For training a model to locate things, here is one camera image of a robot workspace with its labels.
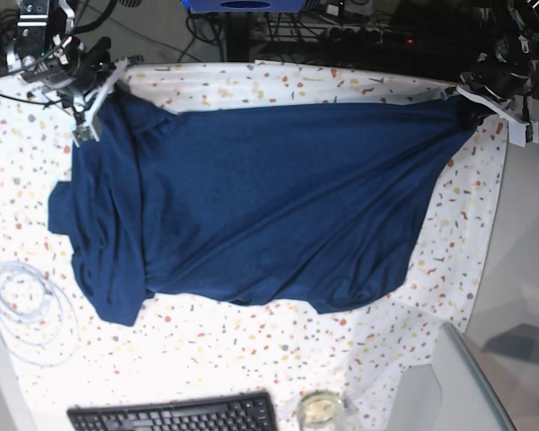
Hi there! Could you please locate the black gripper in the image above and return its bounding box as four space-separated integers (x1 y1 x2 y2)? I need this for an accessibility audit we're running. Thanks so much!
22 37 115 108
460 53 535 103

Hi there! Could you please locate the black power strip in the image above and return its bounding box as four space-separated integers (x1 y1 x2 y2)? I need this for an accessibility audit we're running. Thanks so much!
323 26 414 46

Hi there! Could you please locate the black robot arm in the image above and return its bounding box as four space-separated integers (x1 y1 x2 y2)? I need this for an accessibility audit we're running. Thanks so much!
5 1 118 112
459 1 539 104

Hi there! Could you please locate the clear glass jar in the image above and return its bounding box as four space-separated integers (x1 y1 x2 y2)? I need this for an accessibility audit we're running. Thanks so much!
296 391 346 431

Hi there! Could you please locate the black computer keyboard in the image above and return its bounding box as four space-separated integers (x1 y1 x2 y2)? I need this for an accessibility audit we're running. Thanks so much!
66 391 278 431

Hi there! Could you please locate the coiled white cable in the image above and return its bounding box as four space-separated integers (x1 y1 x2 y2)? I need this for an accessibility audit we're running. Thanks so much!
0 260 82 368

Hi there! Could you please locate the dark blue t-shirt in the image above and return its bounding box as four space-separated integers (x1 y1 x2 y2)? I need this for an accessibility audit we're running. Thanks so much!
48 92 475 326

